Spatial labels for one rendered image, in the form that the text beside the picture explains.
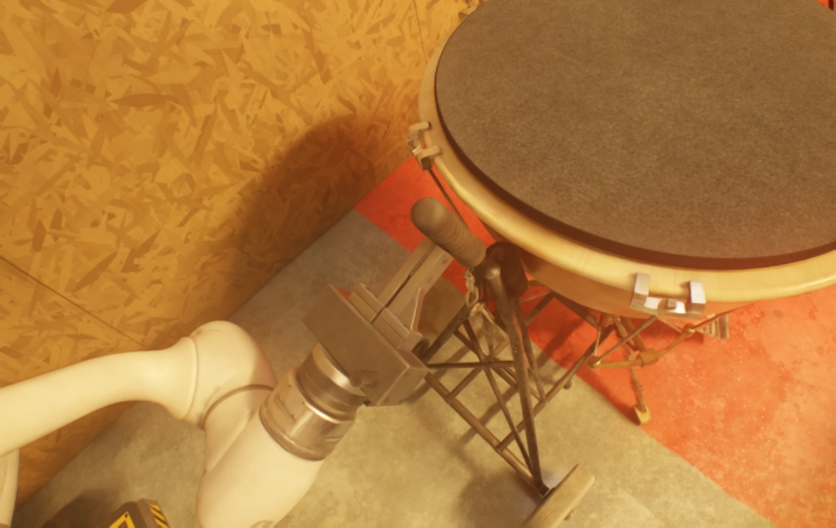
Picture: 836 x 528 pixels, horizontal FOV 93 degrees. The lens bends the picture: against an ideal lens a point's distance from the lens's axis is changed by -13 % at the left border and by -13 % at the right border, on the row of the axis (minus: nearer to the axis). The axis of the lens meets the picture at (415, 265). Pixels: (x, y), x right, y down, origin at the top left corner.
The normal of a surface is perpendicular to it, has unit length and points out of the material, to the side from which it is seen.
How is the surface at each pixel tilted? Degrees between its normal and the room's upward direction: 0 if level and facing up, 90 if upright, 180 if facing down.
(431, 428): 0
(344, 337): 21
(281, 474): 45
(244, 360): 52
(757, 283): 13
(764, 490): 0
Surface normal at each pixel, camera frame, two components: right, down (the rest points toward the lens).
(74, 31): 0.69, 0.54
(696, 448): -0.18, -0.52
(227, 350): 0.36, -0.86
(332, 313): -0.43, -0.26
